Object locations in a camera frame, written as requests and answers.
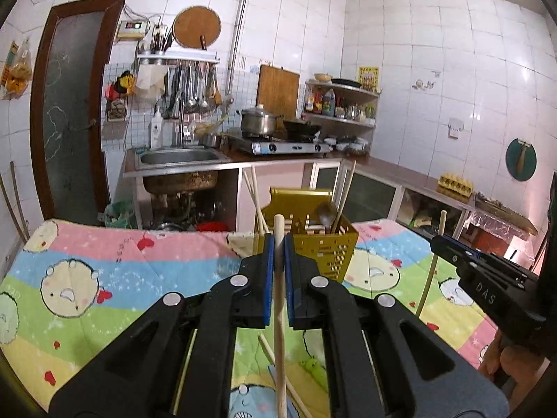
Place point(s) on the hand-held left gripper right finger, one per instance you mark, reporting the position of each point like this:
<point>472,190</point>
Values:
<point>289,278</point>

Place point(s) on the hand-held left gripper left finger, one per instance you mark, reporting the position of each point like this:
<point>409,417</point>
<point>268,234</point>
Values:
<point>267,278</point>

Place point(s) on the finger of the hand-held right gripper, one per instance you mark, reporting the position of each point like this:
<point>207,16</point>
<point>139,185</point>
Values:
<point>450,254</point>
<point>491,257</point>

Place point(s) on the wooden chopstick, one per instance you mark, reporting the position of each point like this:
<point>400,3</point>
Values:
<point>257,196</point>
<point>278,357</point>
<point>431,270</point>
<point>300,396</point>
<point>254,200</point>
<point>182,376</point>
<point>347,191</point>

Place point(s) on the yellow slotted utensil holder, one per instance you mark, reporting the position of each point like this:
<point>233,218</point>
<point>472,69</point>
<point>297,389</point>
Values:
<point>322,248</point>

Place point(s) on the dark grey spoon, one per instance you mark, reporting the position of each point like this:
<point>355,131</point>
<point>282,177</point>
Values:
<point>325,215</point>

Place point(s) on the row of hanging kitchen utensils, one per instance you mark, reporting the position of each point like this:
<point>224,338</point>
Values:
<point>196,91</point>

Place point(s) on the person's right hand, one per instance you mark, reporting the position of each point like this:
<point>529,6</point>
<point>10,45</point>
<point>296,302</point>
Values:
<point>528,363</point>

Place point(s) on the plastic covered side table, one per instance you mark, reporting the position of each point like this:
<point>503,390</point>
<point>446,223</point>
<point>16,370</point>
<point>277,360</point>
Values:
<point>500,220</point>

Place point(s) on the yellow egg carton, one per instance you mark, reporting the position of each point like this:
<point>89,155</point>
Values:
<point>454,183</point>

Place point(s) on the red basin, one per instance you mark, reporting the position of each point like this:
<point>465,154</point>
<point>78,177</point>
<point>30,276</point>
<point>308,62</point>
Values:
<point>211,226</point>

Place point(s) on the kitchen counter cabinet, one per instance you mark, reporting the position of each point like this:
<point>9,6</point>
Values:
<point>383,187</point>

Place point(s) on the green round board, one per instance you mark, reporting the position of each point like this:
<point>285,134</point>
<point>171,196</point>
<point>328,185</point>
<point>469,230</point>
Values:
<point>521,159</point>

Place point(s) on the gas stove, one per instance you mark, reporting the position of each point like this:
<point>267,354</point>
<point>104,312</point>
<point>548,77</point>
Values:
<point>283,146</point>

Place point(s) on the group of bowls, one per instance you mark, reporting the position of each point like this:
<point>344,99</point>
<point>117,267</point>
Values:
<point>348,143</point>

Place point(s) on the stainless steel sink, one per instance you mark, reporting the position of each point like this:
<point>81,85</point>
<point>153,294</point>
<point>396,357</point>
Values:
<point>180,159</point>

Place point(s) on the black wok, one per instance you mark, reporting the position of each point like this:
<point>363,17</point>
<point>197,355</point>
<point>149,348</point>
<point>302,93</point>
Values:
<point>302,127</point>

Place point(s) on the steel pot with lid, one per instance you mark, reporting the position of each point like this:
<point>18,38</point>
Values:
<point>259,121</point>

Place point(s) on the green plastic bag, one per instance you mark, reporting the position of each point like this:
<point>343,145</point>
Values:
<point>118,214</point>

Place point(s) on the metal faucet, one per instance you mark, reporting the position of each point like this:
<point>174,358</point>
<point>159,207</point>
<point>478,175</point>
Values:
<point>178,128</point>

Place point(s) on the row of condiment bottles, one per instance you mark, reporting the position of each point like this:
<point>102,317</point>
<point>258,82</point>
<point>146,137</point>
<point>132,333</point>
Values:
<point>337,105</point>

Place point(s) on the white soap bottle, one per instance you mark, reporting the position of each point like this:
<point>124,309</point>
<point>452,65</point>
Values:
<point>155,131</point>

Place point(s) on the colourful cartoon printed blanket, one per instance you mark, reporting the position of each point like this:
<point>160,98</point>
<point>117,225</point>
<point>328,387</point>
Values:
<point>87,326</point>

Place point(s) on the rectangular wooden cutting board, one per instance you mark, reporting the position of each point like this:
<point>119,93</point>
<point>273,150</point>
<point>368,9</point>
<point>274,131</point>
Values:
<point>277,91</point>

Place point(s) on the dark pan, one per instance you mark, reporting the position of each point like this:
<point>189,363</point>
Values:
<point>346,82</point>

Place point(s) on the beige bowl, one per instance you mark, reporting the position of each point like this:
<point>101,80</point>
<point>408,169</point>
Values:
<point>322,77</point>

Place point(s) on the hanging beige cloth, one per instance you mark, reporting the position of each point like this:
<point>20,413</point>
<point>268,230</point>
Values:
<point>150,76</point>

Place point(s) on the dark wooden glass door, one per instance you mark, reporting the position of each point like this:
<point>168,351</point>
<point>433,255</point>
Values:
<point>69,113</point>

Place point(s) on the round wooden cutting board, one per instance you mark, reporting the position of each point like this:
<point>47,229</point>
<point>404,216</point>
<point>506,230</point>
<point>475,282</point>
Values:
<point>196,26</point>

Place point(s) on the leaning wooden sticks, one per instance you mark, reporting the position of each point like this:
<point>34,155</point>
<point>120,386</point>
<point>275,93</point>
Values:
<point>15,202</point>

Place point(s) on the hanging plastic bag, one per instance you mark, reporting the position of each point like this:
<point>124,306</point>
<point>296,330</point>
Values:
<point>16,74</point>

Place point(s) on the corner wall shelf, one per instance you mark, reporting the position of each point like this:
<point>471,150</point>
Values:
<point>341,118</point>

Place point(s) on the wall hook stickers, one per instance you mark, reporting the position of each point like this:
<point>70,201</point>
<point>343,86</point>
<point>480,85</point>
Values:
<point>424,83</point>

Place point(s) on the yellow wall poster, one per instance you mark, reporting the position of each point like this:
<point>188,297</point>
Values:
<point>367,78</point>

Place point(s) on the metal wall utensil rack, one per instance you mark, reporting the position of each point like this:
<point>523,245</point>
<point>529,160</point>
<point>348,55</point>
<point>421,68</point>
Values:
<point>178,56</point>

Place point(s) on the grey wall pipe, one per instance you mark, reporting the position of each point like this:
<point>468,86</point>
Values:
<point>240,17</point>

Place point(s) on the wall control box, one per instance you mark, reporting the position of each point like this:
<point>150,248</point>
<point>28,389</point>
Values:
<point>130,29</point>

